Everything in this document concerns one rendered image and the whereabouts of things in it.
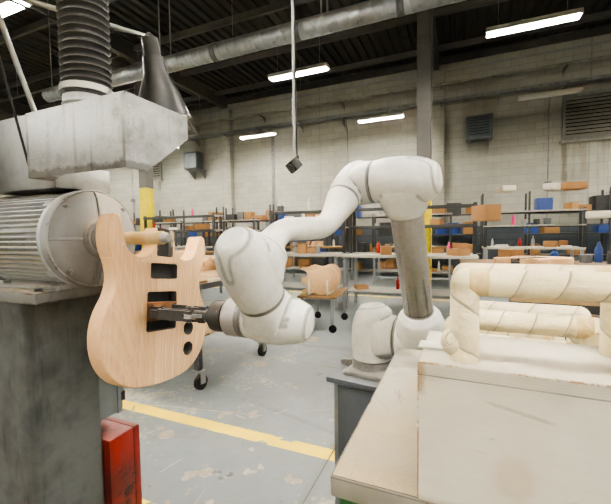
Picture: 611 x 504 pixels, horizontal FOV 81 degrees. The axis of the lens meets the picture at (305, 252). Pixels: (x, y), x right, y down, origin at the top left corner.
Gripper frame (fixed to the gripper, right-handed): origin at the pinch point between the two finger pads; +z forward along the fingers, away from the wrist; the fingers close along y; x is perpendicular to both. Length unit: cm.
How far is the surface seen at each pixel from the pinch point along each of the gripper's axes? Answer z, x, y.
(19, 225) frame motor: 28.2, 20.3, -19.7
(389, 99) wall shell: 131, 580, 1027
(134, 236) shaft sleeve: 1.7, 18.4, -9.0
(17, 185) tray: 36, 32, -17
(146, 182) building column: 731, 265, 652
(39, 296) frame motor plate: 23.5, 3.2, -16.5
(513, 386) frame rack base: -76, -2, -26
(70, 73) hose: 6, 52, -25
